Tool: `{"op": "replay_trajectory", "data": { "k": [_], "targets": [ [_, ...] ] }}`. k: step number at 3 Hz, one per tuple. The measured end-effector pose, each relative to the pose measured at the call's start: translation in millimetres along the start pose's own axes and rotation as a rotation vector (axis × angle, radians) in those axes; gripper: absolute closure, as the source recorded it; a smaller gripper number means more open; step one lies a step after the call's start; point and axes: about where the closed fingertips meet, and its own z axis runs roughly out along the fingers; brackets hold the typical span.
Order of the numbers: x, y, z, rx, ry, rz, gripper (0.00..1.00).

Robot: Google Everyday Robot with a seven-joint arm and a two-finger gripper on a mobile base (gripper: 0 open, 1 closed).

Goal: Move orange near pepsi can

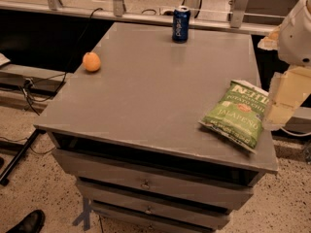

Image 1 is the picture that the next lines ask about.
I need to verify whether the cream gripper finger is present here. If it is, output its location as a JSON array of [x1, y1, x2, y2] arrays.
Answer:
[[258, 27, 280, 50], [262, 65, 311, 130]]

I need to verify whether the orange fruit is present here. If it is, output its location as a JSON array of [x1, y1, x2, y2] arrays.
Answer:
[[83, 52, 101, 72]]

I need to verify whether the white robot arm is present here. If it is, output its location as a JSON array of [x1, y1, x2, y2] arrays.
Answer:
[[258, 0, 311, 131]]

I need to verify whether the blue pepsi can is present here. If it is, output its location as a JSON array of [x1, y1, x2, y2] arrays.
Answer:
[[172, 6, 190, 43]]

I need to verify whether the green jalapeno chip bag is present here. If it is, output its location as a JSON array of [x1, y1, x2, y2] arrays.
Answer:
[[199, 80, 269, 153]]

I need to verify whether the top grey drawer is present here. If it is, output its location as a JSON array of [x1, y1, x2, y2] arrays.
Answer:
[[52, 149, 253, 210]]

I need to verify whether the grey drawer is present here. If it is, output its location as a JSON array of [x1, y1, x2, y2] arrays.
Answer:
[[75, 180, 231, 230], [52, 149, 253, 210], [90, 201, 213, 233]]

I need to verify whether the grey drawer cabinet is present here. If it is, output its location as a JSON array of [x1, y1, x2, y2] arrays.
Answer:
[[33, 21, 280, 233]]

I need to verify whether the middle grey drawer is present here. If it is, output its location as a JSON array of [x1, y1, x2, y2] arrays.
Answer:
[[75, 180, 231, 230]]

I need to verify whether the bottom grey drawer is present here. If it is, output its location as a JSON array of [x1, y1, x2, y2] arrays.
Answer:
[[90, 201, 213, 233]]

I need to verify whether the blue tape cross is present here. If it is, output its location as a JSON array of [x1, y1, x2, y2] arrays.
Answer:
[[72, 197, 91, 231]]

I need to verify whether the black shoe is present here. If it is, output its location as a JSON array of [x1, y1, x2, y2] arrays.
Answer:
[[6, 210, 46, 233]]

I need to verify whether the black metal floor bar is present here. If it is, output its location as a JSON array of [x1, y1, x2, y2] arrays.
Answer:
[[0, 129, 44, 186]]

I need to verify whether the white cable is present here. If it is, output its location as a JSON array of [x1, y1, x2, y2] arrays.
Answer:
[[280, 126, 311, 138]]

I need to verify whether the black cable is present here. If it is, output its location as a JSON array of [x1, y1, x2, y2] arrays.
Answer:
[[17, 7, 105, 117]]

